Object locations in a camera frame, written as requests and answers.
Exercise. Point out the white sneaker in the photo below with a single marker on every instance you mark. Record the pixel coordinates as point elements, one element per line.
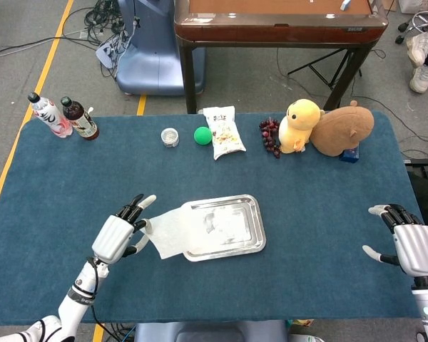
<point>419,48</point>
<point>422,80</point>

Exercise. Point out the brown tea bottle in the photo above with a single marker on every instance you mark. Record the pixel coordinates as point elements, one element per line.
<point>80,121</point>

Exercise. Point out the brown mahjong table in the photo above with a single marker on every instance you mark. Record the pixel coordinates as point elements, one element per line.
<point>271,32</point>

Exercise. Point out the green foam ball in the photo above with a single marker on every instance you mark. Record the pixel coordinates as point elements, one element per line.
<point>203,135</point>

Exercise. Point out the dark red grape bunch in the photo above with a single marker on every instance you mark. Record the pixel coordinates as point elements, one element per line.
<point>269,139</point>

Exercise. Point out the black tripod stand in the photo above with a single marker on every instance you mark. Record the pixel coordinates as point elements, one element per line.
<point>321,69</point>

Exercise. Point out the white paper napkin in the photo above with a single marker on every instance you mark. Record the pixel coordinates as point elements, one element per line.
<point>167,233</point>

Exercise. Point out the yellow plush toy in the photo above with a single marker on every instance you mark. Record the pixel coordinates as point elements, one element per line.
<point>296,132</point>

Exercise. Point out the small clear plastic jar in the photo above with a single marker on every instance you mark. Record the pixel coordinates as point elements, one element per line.
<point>169,138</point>

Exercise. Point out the white snack bag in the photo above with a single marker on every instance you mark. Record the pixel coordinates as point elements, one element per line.
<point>224,135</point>

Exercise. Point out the clear pink drink bottle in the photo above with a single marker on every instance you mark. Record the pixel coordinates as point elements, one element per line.
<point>51,119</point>

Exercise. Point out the grey robot torso base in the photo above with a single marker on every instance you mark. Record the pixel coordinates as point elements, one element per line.
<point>207,333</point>

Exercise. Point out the brown plush toy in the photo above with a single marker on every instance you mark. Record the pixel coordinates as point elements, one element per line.
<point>342,132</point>

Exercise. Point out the chrome office chair base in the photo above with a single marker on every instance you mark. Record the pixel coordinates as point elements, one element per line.
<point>419,19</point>

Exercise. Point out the blue table cloth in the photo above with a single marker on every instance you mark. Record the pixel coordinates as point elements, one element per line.
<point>306,213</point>

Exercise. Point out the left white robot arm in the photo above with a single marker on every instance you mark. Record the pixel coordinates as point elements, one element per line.
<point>75,306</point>

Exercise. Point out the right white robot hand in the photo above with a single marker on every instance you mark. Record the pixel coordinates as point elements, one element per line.
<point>417,249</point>

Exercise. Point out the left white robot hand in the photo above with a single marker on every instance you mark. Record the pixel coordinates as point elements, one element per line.
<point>112,238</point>

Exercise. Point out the silver metal tray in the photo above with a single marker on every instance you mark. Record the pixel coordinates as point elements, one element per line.
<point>242,251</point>

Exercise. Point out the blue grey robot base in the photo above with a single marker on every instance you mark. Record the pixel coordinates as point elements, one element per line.
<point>153,64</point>

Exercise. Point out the dark blue box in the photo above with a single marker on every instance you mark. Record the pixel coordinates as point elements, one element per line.
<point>350,155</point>

